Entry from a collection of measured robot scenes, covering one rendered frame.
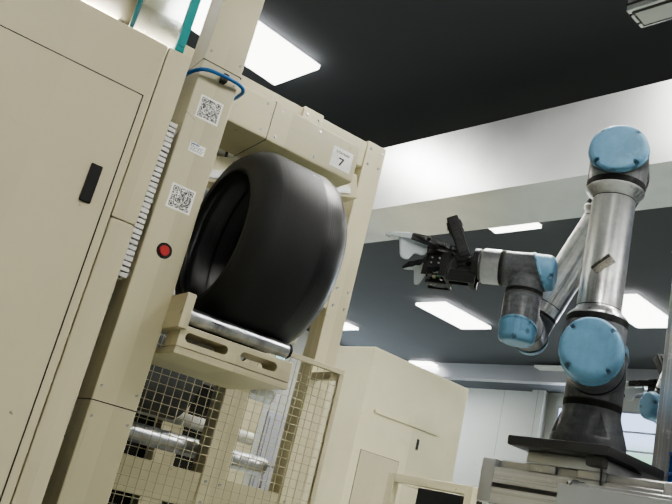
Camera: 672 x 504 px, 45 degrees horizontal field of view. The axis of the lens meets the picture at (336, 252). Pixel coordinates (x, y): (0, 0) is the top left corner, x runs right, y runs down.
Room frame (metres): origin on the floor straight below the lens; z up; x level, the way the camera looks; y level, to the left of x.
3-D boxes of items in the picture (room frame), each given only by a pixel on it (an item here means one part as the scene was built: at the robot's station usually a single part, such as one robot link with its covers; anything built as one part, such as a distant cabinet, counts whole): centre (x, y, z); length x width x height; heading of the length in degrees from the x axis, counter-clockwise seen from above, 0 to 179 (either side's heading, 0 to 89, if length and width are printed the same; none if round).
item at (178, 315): (2.29, 0.44, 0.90); 0.40 x 0.03 x 0.10; 30
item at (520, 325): (1.58, -0.40, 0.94); 0.11 x 0.08 x 0.11; 155
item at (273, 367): (2.26, 0.22, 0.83); 0.36 x 0.09 x 0.06; 120
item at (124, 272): (2.16, 0.56, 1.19); 0.05 x 0.04 x 0.48; 30
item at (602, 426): (1.62, -0.58, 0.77); 0.15 x 0.15 x 0.10
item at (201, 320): (2.26, 0.21, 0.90); 0.35 x 0.05 x 0.05; 120
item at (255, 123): (2.70, 0.33, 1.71); 0.61 x 0.25 x 0.15; 120
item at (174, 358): (2.38, 0.29, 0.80); 0.37 x 0.36 x 0.02; 30
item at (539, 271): (1.56, -0.39, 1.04); 0.11 x 0.08 x 0.09; 65
